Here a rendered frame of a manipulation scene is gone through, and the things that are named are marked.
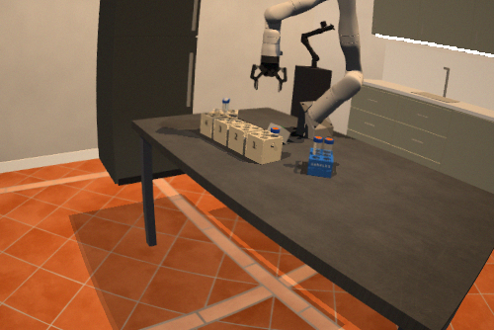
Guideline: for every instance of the blue tube rack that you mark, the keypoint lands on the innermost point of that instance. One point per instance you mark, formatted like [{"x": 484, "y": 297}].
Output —
[{"x": 320, "y": 167}]

